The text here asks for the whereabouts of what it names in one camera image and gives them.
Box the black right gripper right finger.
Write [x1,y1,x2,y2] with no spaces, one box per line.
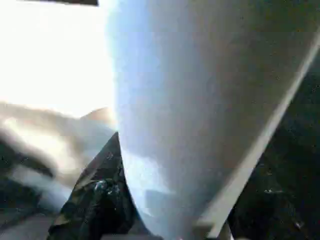
[229,159,320,240]

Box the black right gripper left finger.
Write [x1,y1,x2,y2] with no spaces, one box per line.
[47,132,148,240]

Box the white plastic table leg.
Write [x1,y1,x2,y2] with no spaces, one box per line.
[104,0,320,240]

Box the white plastic table top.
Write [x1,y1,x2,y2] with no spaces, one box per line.
[0,0,118,201]

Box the black plastic mat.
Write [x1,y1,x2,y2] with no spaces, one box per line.
[0,0,320,240]

